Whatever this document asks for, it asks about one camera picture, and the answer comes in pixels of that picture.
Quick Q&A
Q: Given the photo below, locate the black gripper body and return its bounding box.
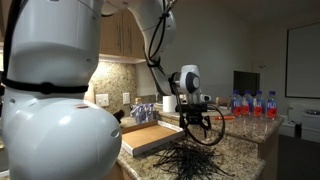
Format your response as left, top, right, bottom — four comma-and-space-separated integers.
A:
185, 111, 205, 125

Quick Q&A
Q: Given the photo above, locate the black zip tie pile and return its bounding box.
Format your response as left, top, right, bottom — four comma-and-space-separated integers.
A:
153, 139, 234, 180

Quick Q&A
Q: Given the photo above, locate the flat cardboard box white rim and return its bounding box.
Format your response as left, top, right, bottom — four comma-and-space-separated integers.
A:
120, 119, 185, 158

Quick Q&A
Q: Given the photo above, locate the orange marker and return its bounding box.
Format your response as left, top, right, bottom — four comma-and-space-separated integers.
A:
213, 115, 236, 121

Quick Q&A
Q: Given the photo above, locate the wooden chair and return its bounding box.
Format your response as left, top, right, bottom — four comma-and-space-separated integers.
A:
214, 96, 233, 109

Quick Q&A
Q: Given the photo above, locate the white paper towel roll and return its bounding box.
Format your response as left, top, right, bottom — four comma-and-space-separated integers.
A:
162, 94, 178, 113

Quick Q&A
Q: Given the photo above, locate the Fiji water bottle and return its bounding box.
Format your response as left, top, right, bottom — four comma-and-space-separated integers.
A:
265, 90, 279, 120
253, 90, 265, 118
230, 89, 243, 118
242, 89, 254, 117

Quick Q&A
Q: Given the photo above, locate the black television screen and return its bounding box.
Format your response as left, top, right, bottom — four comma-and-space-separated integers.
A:
233, 70, 261, 98

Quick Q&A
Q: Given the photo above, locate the black kitchen appliance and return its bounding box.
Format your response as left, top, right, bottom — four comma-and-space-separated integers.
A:
113, 109, 125, 125

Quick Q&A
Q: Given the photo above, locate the white low furniture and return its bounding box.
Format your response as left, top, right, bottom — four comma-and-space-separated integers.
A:
278, 105, 320, 144

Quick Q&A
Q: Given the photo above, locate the wooden upper cabinet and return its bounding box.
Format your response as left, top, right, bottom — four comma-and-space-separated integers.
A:
99, 8, 148, 64

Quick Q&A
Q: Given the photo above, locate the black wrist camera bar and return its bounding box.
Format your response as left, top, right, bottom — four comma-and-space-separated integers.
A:
180, 103, 210, 113

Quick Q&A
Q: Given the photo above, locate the white light switch plate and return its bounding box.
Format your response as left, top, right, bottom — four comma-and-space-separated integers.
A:
122, 92, 131, 105

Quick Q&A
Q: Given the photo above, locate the white wall outlet plate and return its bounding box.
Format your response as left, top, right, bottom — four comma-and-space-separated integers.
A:
95, 93, 110, 108

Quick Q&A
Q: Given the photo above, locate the wall whiteboard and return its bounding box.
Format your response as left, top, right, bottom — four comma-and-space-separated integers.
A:
285, 22, 320, 100

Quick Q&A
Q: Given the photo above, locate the black robot cable harness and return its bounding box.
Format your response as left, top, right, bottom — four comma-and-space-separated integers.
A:
0, 0, 227, 147

